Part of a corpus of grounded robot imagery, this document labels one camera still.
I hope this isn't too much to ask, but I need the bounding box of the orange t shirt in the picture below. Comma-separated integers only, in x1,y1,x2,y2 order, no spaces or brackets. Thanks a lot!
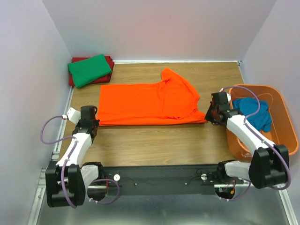
97,68,206,126

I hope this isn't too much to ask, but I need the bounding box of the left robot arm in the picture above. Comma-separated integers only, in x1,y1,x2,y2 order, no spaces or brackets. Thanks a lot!
45,105,104,208

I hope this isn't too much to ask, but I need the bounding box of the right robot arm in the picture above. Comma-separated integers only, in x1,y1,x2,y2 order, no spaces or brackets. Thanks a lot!
205,90,291,190

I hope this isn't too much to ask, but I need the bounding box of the blue crumpled t shirt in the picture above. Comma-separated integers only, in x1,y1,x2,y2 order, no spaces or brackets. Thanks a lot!
232,97,272,133

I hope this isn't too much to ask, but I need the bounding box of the dark red folded t shirt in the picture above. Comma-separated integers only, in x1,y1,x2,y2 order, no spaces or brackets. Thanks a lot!
68,56,114,87

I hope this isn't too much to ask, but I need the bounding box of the green folded t shirt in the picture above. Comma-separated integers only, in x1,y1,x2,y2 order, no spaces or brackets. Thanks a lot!
67,54,113,88

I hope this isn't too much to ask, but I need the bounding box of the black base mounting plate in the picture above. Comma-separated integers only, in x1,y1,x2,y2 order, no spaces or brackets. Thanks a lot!
86,164,244,202

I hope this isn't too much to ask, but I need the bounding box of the orange plastic laundry basket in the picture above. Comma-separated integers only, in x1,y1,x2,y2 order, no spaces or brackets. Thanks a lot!
229,84,299,156

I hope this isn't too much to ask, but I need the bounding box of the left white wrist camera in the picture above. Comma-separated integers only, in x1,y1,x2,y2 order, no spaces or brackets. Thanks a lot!
61,107,81,125

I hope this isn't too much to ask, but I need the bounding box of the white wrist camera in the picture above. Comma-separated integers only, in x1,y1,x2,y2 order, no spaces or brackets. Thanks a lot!
61,107,81,125
219,88,231,102

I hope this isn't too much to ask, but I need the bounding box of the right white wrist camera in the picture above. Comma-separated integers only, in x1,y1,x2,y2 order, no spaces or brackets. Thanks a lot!
219,88,231,102

